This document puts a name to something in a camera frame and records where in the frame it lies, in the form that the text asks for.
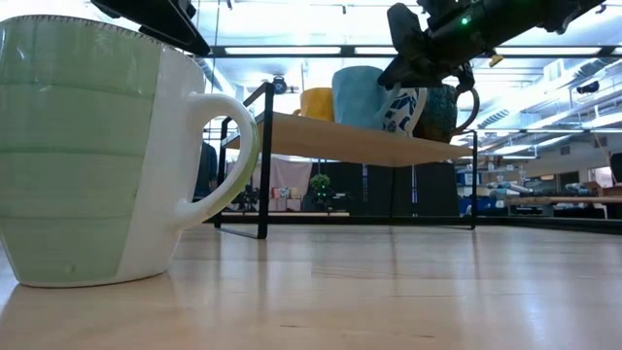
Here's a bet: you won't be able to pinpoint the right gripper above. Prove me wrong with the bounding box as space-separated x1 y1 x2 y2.
376 2 493 92

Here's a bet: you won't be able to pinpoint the blue white floral mug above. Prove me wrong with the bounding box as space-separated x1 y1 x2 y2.
377 86 430 138

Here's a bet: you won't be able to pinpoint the light blue mug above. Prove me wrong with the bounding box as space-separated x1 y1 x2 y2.
330 65 393 131

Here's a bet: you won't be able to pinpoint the dark teal speckled mug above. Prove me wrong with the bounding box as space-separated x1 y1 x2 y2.
412 82 482 145

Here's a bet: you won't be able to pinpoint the yellow mug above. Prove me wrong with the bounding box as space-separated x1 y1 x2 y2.
293 87 336 123

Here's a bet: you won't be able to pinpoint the black light bar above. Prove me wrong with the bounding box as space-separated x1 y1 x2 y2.
208 44 622 58

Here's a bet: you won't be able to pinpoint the black panel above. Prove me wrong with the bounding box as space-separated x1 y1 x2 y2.
334 161 462 219

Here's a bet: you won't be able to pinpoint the green and white mug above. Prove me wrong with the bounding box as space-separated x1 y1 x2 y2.
0 14 261 288

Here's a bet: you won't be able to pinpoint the small green plant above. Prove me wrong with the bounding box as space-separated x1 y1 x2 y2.
309 173 332 193

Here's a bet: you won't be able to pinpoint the pink hanging cloth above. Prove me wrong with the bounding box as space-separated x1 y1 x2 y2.
268 156 314 199

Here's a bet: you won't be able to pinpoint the blue storage bins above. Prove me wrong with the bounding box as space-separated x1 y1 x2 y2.
459 195 507 216

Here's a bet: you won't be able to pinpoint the wooden background table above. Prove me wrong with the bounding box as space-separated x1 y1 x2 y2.
504 194 622 220

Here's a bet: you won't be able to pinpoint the wooden shelf with black frame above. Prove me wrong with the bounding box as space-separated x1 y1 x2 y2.
213 81 480 240

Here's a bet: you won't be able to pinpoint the black metal table frame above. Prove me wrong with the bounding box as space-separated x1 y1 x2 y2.
213 211 622 236

